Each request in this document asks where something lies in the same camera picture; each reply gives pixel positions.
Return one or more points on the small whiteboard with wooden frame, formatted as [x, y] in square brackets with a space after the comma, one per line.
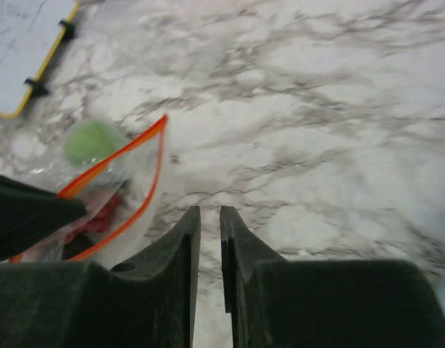
[30, 32]

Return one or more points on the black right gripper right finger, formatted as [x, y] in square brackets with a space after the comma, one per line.
[274, 302]

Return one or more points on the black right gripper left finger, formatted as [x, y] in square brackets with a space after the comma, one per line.
[148, 300]

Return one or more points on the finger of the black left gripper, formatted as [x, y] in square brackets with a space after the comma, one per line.
[29, 214]

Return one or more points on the green fake vegetable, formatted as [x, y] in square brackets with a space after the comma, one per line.
[89, 142]

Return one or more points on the pink fake grape bunch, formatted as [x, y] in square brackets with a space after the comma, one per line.
[101, 222]

